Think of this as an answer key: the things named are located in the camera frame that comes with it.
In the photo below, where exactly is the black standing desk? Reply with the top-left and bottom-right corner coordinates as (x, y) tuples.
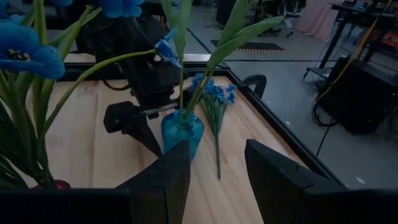
(304, 2), (398, 78)

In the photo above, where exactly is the black mat orange edge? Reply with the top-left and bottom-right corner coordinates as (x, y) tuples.
(210, 39), (287, 54)

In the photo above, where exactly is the red ribbed glass vase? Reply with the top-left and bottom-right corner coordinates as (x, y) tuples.
(30, 179), (72, 190)

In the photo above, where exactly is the black equipment cart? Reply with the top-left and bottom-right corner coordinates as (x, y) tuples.
(315, 55), (398, 136)

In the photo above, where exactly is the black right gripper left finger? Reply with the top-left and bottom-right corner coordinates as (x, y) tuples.
(0, 140), (191, 224)

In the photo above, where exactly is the black aluminium table frame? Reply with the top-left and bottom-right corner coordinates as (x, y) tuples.
(57, 53), (346, 189)

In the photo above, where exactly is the long black floor cable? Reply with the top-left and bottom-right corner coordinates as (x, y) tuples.
(315, 126), (332, 158)

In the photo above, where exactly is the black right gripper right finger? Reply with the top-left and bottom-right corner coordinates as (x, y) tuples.
(244, 139), (398, 224)

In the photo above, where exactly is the pale fabric screen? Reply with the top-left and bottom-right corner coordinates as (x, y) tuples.
(294, 0), (340, 42)

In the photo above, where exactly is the red box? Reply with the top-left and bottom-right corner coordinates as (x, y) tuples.
(382, 30), (398, 47)

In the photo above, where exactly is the yellow cable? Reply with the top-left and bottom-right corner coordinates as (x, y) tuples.
(315, 0), (392, 102)

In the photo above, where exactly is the teal glass vase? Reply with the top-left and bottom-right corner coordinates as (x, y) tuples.
(160, 109), (205, 163)

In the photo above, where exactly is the black office chair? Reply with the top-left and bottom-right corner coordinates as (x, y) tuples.
(257, 17), (295, 39)

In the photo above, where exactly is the coiled black cable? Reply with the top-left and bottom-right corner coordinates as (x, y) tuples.
(312, 102), (340, 128)

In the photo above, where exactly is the black cabinet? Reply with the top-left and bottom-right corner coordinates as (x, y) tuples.
(216, 0), (246, 27)

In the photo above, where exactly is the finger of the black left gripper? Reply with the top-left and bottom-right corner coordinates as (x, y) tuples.
(123, 112), (163, 157)

